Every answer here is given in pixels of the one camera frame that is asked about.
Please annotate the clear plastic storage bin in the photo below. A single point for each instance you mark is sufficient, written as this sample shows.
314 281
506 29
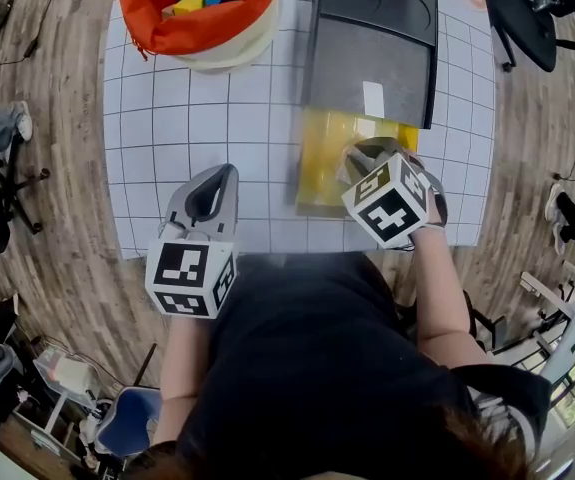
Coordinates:
67 375

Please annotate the person's left forearm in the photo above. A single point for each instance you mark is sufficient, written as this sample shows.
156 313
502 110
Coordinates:
182 368

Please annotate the black plastic tray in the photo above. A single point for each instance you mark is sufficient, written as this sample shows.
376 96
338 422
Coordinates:
372 43

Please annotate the person's right forearm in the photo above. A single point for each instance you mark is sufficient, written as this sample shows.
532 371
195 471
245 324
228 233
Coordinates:
439 293

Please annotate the white rectangular card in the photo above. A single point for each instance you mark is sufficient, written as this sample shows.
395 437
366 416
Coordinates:
373 99

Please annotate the orange-lined cream fabric bag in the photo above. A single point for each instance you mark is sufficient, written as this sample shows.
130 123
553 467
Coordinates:
217 33

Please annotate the blue chair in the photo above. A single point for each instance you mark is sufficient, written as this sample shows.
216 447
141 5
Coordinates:
127 418

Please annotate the person's torso black shirt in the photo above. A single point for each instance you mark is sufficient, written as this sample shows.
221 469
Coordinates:
317 368

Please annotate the white grid tablecloth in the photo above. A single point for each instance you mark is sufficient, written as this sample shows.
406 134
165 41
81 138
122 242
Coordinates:
192 133

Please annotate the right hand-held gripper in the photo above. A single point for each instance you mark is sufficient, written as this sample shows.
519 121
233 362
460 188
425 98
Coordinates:
387 203

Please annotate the yellow transparent drawer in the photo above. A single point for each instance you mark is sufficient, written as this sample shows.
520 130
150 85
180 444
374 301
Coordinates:
327 168

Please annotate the person's right hand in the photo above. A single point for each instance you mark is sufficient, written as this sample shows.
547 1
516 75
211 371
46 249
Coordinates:
435 209

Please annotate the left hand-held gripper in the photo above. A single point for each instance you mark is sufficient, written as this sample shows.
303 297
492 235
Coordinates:
187 273

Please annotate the white metal rack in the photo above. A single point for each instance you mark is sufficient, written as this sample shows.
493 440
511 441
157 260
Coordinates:
567 318

